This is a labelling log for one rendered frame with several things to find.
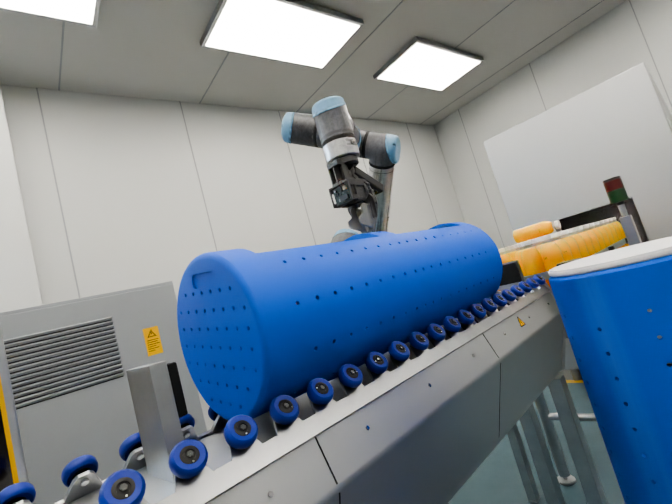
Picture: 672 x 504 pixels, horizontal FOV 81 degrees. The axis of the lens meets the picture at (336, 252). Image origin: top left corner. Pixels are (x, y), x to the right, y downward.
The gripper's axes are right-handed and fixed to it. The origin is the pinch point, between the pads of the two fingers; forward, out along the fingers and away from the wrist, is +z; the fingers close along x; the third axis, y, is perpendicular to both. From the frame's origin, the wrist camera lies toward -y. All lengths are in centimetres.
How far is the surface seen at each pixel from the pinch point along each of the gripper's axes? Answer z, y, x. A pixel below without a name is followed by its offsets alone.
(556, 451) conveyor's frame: 109, -110, -19
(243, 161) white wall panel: -152, -164, -266
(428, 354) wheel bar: 30.3, 6.9, 11.0
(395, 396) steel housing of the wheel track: 33.6, 22.4, 12.2
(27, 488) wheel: 26, 74, -9
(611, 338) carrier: 32, 2, 44
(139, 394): 19, 61, -1
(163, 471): 29, 61, 2
